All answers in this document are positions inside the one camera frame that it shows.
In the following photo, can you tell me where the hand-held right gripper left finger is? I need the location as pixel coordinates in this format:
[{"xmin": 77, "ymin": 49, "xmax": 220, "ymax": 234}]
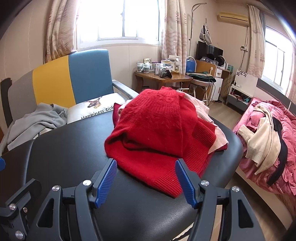
[{"xmin": 25, "ymin": 159, "xmax": 118, "ymax": 241}]

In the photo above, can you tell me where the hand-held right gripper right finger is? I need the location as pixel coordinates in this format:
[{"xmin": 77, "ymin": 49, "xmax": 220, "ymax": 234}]
[{"xmin": 174, "ymin": 159, "xmax": 266, "ymax": 241}]

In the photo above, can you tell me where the red knitted sweater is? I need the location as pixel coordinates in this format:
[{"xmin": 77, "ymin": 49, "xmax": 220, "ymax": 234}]
[{"xmin": 104, "ymin": 86, "xmax": 216, "ymax": 198}]

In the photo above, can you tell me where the grey garment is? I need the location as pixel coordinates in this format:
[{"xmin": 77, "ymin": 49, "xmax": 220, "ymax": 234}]
[{"xmin": 7, "ymin": 103, "xmax": 68, "ymax": 151}]

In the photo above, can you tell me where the pink quilted blanket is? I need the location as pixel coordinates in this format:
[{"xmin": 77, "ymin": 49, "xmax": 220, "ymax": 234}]
[{"xmin": 232, "ymin": 97, "xmax": 296, "ymax": 195}]

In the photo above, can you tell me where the dark red garment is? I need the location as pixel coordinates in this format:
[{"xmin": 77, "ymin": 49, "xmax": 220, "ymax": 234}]
[{"xmin": 112, "ymin": 103, "xmax": 130, "ymax": 129}]

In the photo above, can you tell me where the pale pink garment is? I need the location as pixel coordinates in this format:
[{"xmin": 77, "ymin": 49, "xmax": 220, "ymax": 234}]
[{"xmin": 176, "ymin": 90, "xmax": 229, "ymax": 154}]

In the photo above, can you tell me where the white printed pillow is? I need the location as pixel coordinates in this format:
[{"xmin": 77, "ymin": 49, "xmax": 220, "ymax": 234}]
[{"xmin": 67, "ymin": 94, "xmax": 126, "ymax": 124}]

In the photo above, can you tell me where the low grey rack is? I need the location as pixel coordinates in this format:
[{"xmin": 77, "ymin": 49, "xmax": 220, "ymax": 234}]
[{"xmin": 226, "ymin": 84, "xmax": 253, "ymax": 112}]

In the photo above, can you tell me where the black garment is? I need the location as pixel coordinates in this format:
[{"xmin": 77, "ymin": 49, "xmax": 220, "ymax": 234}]
[{"xmin": 266, "ymin": 116, "xmax": 289, "ymax": 186}]

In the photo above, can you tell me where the dark green folded cloth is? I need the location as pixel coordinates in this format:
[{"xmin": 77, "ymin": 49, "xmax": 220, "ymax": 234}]
[{"xmin": 186, "ymin": 72, "xmax": 217, "ymax": 83}]

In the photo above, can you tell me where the grey yellow blue sofa chair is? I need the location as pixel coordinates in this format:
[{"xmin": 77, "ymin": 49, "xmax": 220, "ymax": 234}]
[{"xmin": 0, "ymin": 49, "xmax": 139, "ymax": 151}]

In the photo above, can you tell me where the wooden chair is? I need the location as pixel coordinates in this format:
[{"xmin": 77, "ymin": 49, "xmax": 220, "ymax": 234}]
[{"xmin": 189, "ymin": 60, "xmax": 217, "ymax": 100}]

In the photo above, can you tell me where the white floral board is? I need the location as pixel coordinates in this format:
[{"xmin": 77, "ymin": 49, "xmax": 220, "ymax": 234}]
[{"xmin": 234, "ymin": 69, "xmax": 258, "ymax": 93}]

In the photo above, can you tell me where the white carton box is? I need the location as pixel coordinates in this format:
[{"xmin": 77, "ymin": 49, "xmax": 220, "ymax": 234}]
[{"xmin": 168, "ymin": 55, "xmax": 182, "ymax": 74}]

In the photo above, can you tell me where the cluster of small jars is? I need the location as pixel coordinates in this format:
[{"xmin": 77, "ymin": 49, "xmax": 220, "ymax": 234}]
[{"xmin": 136, "ymin": 61, "xmax": 155, "ymax": 74}]

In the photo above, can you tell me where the dark grey bed headboard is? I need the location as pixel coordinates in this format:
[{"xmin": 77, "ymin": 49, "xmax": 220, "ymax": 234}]
[{"xmin": 257, "ymin": 77, "xmax": 296, "ymax": 110}]

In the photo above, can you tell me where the black television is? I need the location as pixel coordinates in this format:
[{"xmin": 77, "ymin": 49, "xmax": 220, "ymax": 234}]
[{"xmin": 196, "ymin": 42, "xmax": 224, "ymax": 62}]

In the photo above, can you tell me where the beige patterned curtain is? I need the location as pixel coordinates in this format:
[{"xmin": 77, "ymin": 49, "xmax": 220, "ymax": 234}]
[
  {"xmin": 247, "ymin": 5, "xmax": 266, "ymax": 77},
  {"xmin": 44, "ymin": 0, "xmax": 80, "ymax": 63},
  {"xmin": 161, "ymin": 0, "xmax": 188, "ymax": 62},
  {"xmin": 287, "ymin": 35, "xmax": 296, "ymax": 102}
]

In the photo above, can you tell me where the hanging grey bag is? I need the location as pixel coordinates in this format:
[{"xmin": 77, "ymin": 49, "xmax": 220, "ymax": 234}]
[{"xmin": 199, "ymin": 23, "xmax": 212, "ymax": 45}]

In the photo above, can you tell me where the metal stand pole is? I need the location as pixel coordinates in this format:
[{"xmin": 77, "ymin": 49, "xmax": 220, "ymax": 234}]
[{"xmin": 189, "ymin": 2, "xmax": 207, "ymax": 59}]

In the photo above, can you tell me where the small bright window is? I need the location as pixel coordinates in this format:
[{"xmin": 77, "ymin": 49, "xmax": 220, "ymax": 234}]
[{"xmin": 264, "ymin": 25, "xmax": 294, "ymax": 93}]

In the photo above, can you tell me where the large bright window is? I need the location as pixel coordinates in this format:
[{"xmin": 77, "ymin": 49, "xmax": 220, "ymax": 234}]
[{"xmin": 76, "ymin": 0, "xmax": 162, "ymax": 49}]

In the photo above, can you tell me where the wooden bed frame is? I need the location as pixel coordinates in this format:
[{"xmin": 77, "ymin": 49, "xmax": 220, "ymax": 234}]
[{"xmin": 234, "ymin": 169, "xmax": 296, "ymax": 230}]

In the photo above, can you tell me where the wall air conditioner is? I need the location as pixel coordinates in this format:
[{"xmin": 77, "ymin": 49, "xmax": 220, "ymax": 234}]
[{"xmin": 217, "ymin": 11, "xmax": 250, "ymax": 26}]

